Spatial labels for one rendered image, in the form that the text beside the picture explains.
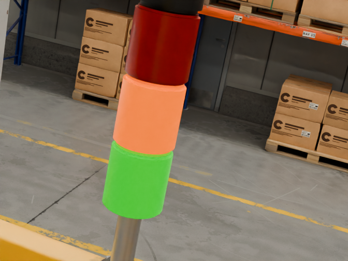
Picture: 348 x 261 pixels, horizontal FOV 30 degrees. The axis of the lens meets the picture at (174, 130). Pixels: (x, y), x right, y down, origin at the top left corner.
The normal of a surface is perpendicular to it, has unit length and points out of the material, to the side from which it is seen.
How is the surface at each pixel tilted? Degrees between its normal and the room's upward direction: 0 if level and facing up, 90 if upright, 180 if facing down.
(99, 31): 91
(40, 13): 90
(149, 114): 90
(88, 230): 0
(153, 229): 0
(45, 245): 0
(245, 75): 90
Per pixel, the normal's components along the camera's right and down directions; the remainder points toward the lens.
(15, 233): 0.18, -0.94
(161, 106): 0.28, 0.33
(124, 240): -0.11, 0.27
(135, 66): -0.68, 0.09
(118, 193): -0.47, 0.17
